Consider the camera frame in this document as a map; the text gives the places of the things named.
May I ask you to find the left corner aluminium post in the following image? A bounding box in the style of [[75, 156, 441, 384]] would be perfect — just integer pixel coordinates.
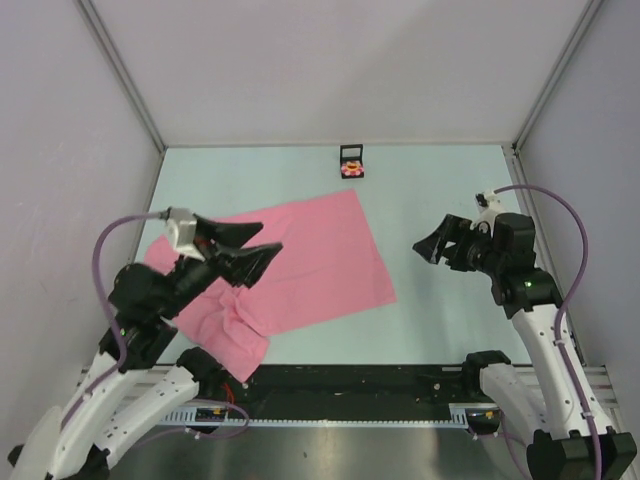
[[74, 0, 167, 154]]

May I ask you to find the corner aluminium post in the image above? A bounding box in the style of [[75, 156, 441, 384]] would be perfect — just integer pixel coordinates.
[[511, 0, 606, 152], [74, 0, 167, 154]]

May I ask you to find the pink t-shirt garment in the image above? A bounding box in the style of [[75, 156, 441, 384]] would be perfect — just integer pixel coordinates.
[[173, 189, 396, 382]]

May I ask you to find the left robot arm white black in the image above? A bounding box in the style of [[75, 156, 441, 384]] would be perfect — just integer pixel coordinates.
[[8, 208, 283, 479]]

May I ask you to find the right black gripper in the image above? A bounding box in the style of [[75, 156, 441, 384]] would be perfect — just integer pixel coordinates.
[[412, 214, 504, 277]]

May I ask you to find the aluminium frame rail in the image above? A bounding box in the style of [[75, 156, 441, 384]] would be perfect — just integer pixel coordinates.
[[74, 365, 614, 405], [502, 144, 589, 357]]

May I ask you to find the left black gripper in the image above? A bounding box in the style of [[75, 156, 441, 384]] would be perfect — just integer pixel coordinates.
[[159, 211, 284, 317]]

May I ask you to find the right corner aluminium post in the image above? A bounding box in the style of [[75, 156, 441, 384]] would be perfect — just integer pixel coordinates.
[[511, 0, 606, 152]]

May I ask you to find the right aluminium frame rail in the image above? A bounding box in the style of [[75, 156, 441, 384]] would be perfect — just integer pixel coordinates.
[[502, 144, 589, 357]]

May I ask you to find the black square frame stand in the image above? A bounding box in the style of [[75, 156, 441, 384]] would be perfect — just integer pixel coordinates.
[[339, 144, 365, 179]]

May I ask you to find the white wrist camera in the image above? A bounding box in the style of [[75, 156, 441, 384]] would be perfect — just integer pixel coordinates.
[[472, 190, 506, 234], [165, 207, 205, 261]]

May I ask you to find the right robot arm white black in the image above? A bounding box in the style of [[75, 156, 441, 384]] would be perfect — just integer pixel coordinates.
[[412, 213, 637, 479]]

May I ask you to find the front aluminium frame rail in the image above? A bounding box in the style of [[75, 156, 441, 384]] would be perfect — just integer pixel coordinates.
[[74, 365, 614, 405]]

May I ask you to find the white slotted cable duct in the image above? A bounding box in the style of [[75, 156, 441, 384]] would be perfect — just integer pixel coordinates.
[[158, 405, 501, 435]]

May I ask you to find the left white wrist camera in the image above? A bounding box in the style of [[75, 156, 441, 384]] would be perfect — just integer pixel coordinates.
[[165, 207, 205, 261]]

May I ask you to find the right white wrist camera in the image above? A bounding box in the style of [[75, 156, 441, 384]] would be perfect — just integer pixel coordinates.
[[472, 190, 506, 234]]

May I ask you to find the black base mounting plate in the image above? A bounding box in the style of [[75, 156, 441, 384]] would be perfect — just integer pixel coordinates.
[[198, 365, 490, 422]]

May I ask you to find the plush flower brooch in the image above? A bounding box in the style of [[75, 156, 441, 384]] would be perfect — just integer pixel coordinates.
[[340, 160, 365, 179]]

